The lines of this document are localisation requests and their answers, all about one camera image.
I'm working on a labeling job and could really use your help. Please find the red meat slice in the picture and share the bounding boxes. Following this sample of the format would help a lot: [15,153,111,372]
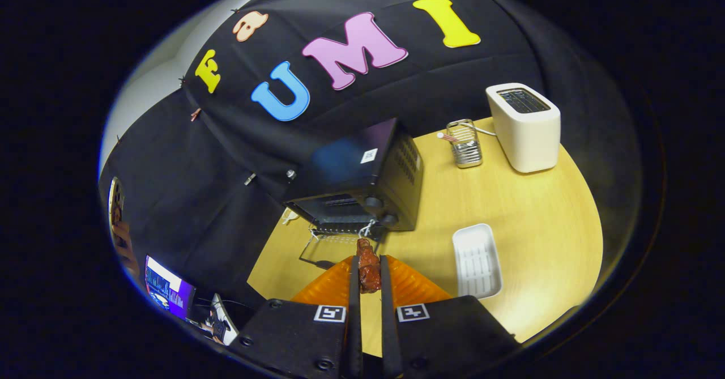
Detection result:
[356,239,382,295]

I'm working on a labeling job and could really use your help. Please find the white toaster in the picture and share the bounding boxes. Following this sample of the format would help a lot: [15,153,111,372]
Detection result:
[485,82,561,174]

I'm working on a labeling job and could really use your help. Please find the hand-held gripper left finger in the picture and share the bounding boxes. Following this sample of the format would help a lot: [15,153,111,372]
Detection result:
[229,256,363,379]

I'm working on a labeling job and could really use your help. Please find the white rectangular dish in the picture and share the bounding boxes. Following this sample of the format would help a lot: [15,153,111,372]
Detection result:
[452,223,504,300]

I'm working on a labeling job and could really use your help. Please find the orange printed banner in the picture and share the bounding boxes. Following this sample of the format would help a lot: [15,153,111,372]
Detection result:
[108,176,140,278]

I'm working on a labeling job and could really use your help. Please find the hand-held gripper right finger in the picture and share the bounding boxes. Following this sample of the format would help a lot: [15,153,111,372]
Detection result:
[379,254,522,379]

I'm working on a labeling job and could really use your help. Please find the metal wire holder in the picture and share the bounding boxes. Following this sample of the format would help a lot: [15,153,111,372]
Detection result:
[446,119,483,169]

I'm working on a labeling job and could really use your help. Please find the black toaster oven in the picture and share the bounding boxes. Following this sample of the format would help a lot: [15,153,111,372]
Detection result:
[282,117,424,270]

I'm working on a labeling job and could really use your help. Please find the laptop computer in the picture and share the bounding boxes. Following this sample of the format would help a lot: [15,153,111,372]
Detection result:
[144,255,238,347]

